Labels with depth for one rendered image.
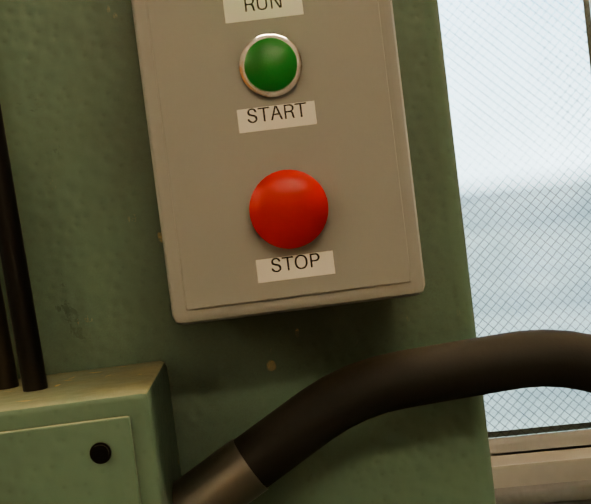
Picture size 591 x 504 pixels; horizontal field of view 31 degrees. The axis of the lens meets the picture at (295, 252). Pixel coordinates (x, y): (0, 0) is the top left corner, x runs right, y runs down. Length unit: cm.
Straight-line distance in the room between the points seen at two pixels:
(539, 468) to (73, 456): 156
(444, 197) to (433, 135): 3
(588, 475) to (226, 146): 158
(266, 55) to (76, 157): 11
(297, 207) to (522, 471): 155
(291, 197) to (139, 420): 10
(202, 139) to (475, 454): 19
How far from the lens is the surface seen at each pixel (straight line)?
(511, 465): 193
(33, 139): 49
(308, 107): 42
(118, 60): 49
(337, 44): 42
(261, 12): 42
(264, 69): 41
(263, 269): 42
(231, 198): 42
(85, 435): 41
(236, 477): 44
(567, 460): 194
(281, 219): 41
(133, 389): 41
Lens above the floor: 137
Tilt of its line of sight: 3 degrees down
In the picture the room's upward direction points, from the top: 7 degrees counter-clockwise
